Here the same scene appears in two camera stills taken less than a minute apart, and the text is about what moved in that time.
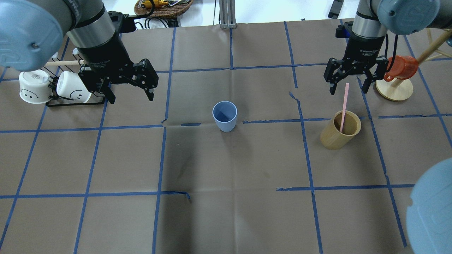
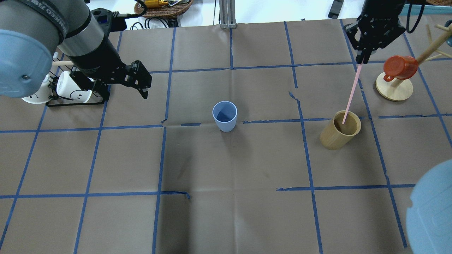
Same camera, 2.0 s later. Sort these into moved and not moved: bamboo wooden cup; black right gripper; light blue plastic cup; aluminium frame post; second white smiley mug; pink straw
Moved: black right gripper; pink straw
Not moved: bamboo wooden cup; light blue plastic cup; second white smiley mug; aluminium frame post
